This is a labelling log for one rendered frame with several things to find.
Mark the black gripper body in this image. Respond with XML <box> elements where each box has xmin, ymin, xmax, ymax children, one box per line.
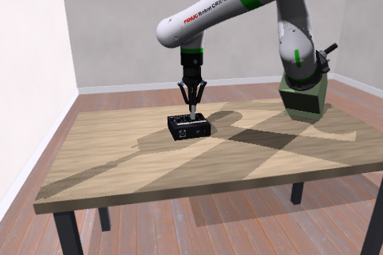
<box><xmin>182</xmin><ymin>66</ymin><xmax>202</xmax><ymax>88</ymax></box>

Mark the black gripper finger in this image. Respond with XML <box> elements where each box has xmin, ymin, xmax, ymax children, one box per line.
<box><xmin>192</xmin><ymin>80</ymin><xmax>207</xmax><ymax>120</ymax></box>
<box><xmin>177</xmin><ymin>80</ymin><xmax>193</xmax><ymax>120</ymax></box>

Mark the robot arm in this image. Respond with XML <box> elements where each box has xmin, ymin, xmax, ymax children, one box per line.
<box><xmin>156</xmin><ymin>0</ymin><xmax>338</xmax><ymax>91</ymax></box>

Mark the black lighting desk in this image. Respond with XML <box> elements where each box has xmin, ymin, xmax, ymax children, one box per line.
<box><xmin>168</xmin><ymin>113</ymin><xmax>211</xmax><ymax>140</ymax></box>

